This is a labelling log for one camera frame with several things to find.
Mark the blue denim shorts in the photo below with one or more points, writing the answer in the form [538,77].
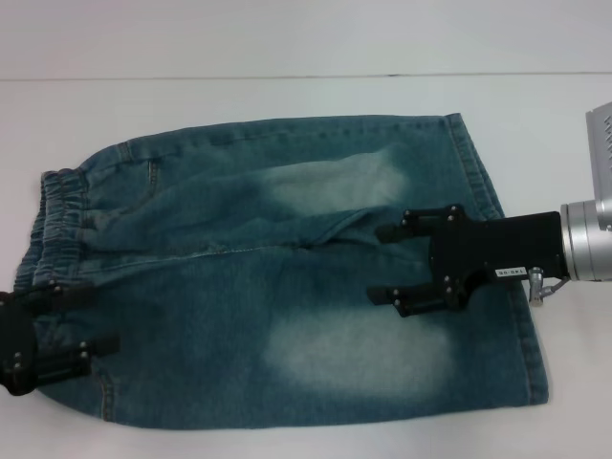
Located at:
[229,306]

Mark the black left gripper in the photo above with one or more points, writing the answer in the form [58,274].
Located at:
[16,339]

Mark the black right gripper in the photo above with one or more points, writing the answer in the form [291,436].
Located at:
[507,248]

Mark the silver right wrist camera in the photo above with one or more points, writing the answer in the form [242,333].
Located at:
[601,153]

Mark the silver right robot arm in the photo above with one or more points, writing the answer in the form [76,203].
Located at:
[588,239]

